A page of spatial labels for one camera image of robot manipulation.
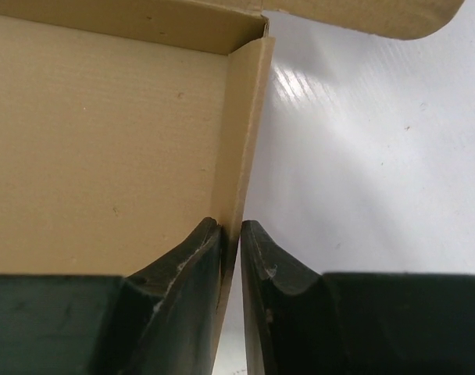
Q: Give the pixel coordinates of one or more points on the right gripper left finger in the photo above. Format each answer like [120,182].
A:
[159,320]

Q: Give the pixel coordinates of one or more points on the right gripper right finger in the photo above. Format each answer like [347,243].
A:
[298,321]

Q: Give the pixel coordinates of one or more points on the brown cardboard box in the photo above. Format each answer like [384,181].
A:
[124,124]

